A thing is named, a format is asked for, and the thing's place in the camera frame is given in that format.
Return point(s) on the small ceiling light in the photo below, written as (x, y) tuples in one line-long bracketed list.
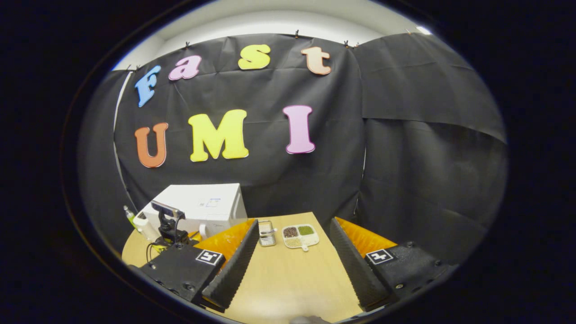
[(424, 30)]

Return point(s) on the white toaster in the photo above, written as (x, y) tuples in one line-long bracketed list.
[(147, 230)]

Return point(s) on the white microwave oven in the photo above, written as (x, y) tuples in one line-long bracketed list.
[(202, 202)]

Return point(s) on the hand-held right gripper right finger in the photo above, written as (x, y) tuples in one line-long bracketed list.
[(355, 270)]

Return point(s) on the white sectioned dish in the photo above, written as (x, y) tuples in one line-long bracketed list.
[(300, 242)]

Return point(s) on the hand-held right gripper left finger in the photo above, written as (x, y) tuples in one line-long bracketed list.
[(234, 270)]

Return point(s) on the green drink bottle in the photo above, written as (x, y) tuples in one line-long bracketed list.
[(129, 217)]

